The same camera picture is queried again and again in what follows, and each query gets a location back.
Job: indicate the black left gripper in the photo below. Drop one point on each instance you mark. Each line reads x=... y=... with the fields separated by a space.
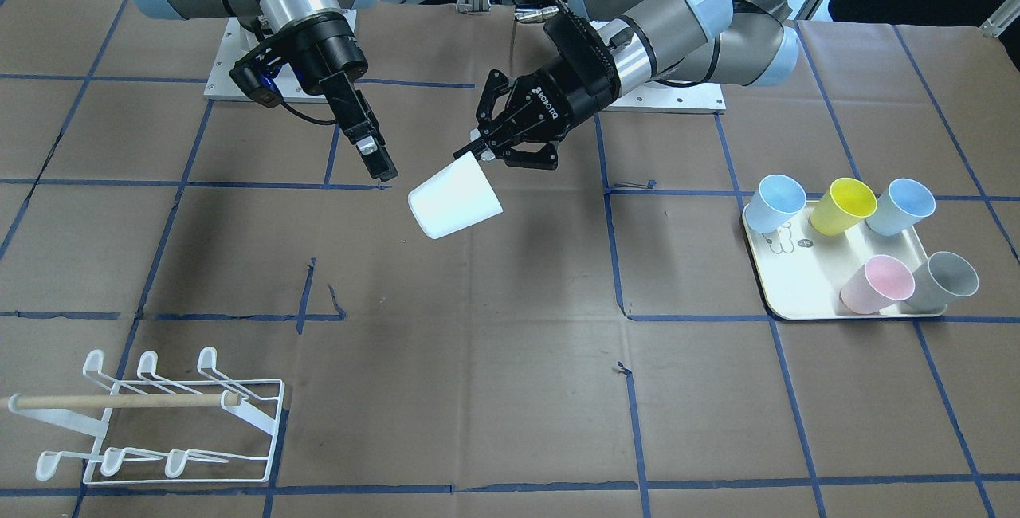
x=560 y=94

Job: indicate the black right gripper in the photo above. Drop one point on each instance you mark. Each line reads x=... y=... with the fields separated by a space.
x=328 y=53

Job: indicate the white plastic cup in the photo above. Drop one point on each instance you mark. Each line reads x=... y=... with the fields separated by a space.
x=457 y=197

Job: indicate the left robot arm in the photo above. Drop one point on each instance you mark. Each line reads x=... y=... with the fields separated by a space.
x=608 y=48

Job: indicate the light blue cup near bunny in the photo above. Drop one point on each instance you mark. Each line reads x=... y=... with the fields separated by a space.
x=777 y=199

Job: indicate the yellow plastic cup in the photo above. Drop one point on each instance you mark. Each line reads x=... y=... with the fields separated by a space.
x=847 y=202

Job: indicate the pink plastic cup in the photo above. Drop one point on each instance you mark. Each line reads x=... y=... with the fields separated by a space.
x=879 y=283

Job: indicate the light blue cup tray corner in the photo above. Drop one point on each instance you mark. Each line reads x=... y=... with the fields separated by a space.
x=905 y=203

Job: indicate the grey plastic cup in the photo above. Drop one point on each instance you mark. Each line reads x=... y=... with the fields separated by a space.
x=944 y=278

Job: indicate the cream tray with bunny print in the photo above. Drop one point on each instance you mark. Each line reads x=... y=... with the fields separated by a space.
x=801 y=271

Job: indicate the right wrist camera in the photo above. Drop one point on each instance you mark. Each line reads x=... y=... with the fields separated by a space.
x=255 y=74

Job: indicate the white wire cup rack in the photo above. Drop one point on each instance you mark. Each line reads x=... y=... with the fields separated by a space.
x=168 y=446

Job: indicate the wooden dowel rack handle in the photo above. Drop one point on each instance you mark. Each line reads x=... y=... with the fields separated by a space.
x=127 y=401

